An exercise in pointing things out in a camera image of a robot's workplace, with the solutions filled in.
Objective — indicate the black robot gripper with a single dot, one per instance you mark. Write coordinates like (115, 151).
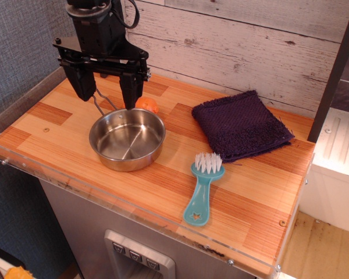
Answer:
(101, 38)

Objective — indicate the teal brush white bristles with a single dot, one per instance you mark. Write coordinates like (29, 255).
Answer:
(206, 168)

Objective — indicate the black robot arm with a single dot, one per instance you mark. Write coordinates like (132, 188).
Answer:
(102, 7)

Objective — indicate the folded violet towel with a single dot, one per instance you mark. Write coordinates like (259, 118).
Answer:
(240, 126)

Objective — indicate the orange toy carrot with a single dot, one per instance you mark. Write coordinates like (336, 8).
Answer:
(147, 104)

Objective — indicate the small stainless steel pan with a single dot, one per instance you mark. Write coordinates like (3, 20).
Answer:
(127, 140)

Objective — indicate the clear acrylic edge guard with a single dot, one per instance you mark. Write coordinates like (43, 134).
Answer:
(252, 205)

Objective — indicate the grey cabinet body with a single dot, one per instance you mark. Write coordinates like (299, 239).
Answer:
(84, 224)

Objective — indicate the silver dispenser button panel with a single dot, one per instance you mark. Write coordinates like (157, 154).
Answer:
(138, 255)

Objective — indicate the orange object bottom left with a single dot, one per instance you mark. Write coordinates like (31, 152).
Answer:
(18, 273)

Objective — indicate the dark grey right post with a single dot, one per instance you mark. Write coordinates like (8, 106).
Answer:
(330, 89)

